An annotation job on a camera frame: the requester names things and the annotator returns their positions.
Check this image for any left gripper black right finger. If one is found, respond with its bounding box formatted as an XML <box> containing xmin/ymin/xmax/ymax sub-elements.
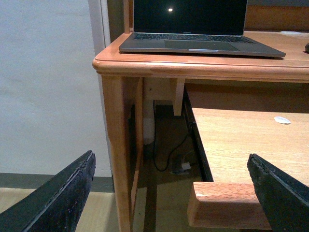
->
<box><xmin>247</xmin><ymin>154</ymin><xmax>309</xmax><ymax>232</ymax></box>

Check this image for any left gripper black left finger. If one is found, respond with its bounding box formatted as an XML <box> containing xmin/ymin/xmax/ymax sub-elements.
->
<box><xmin>0</xmin><ymin>150</ymin><xmax>96</xmax><ymax>232</ymax></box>

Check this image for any wooden keyboard tray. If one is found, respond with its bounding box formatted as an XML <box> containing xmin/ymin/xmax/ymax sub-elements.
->
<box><xmin>185</xmin><ymin>84</ymin><xmax>309</xmax><ymax>230</ymax></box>

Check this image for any dark computer mouse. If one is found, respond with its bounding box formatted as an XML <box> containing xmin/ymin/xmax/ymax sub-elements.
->
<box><xmin>305</xmin><ymin>43</ymin><xmax>309</xmax><ymax>53</ymax></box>

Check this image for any white power adapter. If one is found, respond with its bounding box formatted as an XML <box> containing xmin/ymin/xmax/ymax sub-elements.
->
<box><xmin>170</xmin><ymin>161</ymin><xmax>191</xmax><ymax>174</ymax></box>

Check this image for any wooden desk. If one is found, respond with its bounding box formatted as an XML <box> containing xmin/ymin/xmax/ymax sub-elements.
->
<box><xmin>93</xmin><ymin>6</ymin><xmax>309</xmax><ymax>232</ymax></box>

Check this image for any grey laptop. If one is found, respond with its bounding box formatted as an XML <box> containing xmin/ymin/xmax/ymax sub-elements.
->
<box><xmin>119</xmin><ymin>0</ymin><xmax>285</xmax><ymax>58</ymax></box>

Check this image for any black floor cable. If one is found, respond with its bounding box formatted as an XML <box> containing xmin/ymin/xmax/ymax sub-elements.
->
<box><xmin>152</xmin><ymin>99</ymin><xmax>192</xmax><ymax>172</ymax></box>

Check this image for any white wall pipe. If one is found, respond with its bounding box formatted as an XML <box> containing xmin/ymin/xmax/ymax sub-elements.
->
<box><xmin>88</xmin><ymin>0</ymin><xmax>111</xmax><ymax>56</ymax></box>

